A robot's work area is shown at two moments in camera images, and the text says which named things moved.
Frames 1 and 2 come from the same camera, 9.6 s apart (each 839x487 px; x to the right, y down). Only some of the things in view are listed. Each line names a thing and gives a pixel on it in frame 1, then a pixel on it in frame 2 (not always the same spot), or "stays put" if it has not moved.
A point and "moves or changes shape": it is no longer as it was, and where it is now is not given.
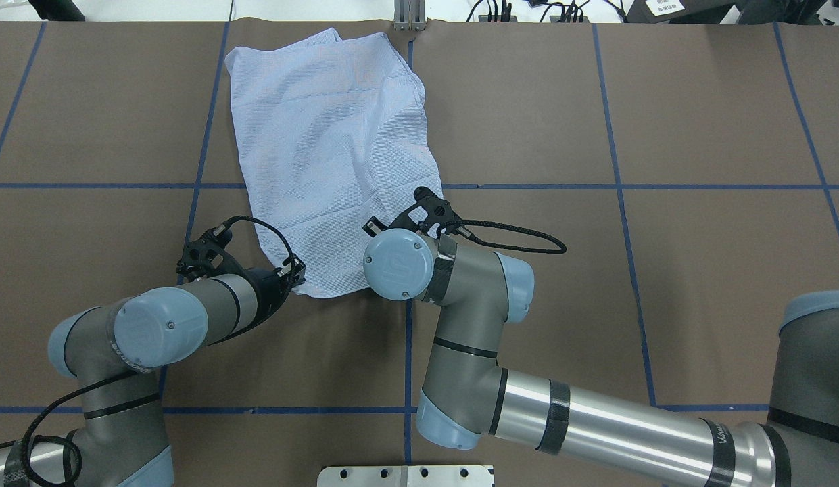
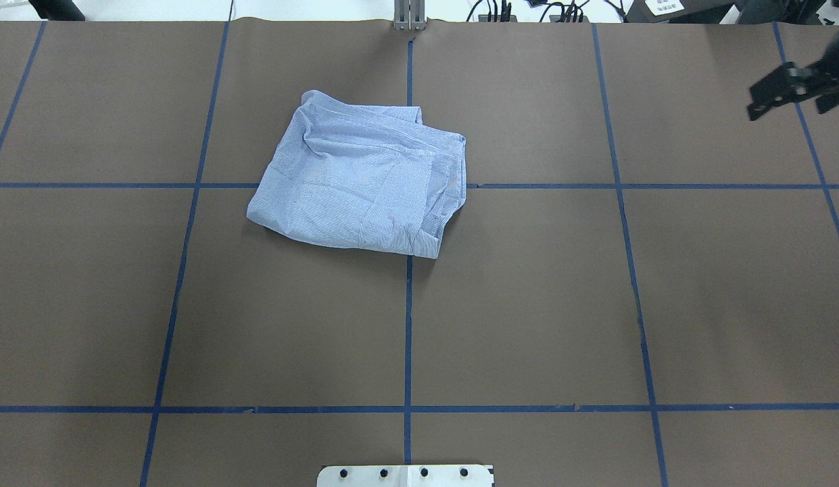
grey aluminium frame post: x=410 y=15 stays put
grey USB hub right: x=556 y=18 stays put
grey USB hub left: x=484 y=18 stays put
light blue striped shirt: x=336 y=135 moves or changes shape
